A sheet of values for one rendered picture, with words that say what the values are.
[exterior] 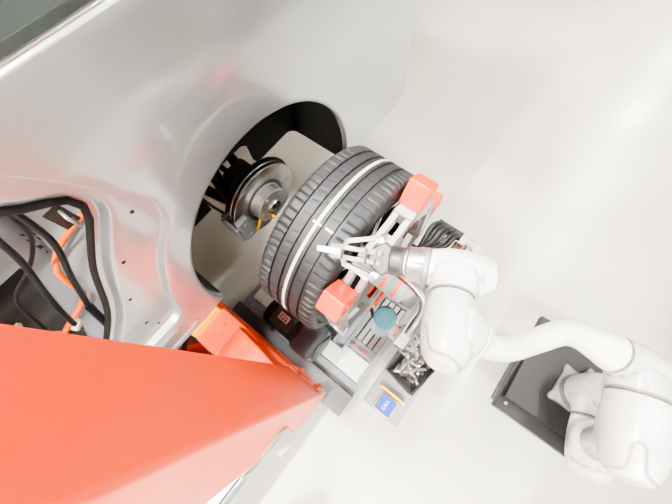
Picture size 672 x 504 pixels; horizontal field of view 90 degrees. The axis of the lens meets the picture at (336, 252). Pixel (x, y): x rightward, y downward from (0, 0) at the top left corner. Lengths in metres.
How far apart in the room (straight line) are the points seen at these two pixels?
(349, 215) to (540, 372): 1.26
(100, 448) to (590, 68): 3.45
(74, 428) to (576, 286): 2.37
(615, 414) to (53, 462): 1.06
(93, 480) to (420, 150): 2.46
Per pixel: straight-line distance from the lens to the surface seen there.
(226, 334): 1.44
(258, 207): 1.32
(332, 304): 0.92
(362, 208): 0.94
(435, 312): 0.73
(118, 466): 0.28
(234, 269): 2.26
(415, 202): 1.03
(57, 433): 0.28
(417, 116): 2.75
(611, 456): 1.11
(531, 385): 1.85
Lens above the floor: 2.01
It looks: 69 degrees down
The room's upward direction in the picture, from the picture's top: 11 degrees counter-clockwise
